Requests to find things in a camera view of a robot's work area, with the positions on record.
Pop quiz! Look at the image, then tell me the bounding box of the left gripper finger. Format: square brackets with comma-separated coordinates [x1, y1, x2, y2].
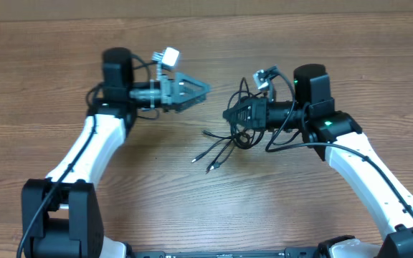
[173, 72, 211, 94]
[174, 95, 207, 113]

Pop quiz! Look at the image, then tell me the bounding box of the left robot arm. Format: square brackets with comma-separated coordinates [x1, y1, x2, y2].
[16, 47, 211, 257]

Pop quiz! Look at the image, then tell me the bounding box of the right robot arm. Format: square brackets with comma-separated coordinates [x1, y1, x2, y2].
[223, 64, 413, 257]

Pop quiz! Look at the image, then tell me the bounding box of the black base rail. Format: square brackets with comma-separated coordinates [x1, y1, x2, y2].
[130, 247, 320, 258]

